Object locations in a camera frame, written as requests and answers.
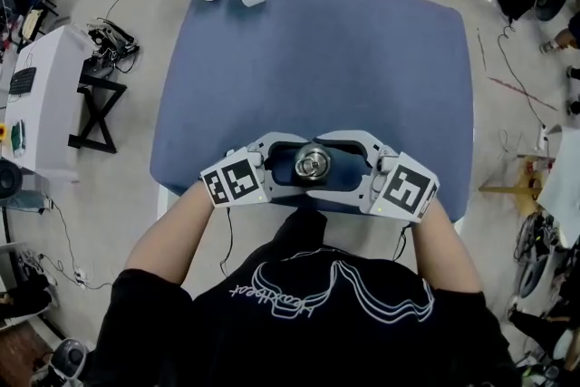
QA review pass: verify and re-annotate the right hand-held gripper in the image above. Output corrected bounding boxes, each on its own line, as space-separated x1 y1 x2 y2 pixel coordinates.
306 129 440 224

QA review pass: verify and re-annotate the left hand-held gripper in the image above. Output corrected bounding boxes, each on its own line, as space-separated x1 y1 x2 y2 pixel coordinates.
200 131 315 210

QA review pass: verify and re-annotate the silver ring-handled bottle lid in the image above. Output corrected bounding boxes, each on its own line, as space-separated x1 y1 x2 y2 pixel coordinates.
295 150 329 179

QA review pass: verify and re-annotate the silver metal bottle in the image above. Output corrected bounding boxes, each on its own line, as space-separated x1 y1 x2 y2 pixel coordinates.
293 142 334 191

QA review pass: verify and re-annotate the person's left forearm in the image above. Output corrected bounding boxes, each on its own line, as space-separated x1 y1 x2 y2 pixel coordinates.
123 179 215 287

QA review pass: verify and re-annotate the person's right forearm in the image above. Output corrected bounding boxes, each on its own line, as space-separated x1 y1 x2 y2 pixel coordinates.
409 198 482 295

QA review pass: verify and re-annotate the blue tablecloth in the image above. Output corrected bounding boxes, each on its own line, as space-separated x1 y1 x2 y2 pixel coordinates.
149 0 475 224

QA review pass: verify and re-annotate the person's black printed t-shirt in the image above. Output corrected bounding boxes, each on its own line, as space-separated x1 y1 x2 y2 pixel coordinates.
82 208 523 387

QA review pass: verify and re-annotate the yellow wooden stand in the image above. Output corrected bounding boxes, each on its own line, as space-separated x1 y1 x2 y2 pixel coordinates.
478 152 556 217

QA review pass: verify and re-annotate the black cross-shaped desk leg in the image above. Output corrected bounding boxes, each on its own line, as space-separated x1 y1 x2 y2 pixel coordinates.
67 73 129 156

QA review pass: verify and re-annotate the white side desk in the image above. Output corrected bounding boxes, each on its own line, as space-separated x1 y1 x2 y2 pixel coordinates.
0 24 100 185

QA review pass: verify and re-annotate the black keyboard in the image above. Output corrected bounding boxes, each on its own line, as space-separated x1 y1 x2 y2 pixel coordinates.
7 65 38 96

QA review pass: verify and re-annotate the black round speaker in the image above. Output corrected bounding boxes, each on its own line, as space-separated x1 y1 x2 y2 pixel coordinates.
0 158 24 199

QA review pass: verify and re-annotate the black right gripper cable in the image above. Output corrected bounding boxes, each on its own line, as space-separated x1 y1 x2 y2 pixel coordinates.
390 225 411 263

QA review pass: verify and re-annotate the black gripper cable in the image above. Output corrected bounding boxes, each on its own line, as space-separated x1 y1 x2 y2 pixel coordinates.
390 225 411 263
219 207 236 278

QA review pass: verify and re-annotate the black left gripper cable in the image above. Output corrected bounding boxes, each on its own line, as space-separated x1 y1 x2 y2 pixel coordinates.
219 207 236 278

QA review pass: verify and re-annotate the long black floor cable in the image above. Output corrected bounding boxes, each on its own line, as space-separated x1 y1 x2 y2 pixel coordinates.
497 24 547 128

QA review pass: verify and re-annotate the heap of black floor cables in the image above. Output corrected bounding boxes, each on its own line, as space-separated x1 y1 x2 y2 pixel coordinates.
84 16 140 74

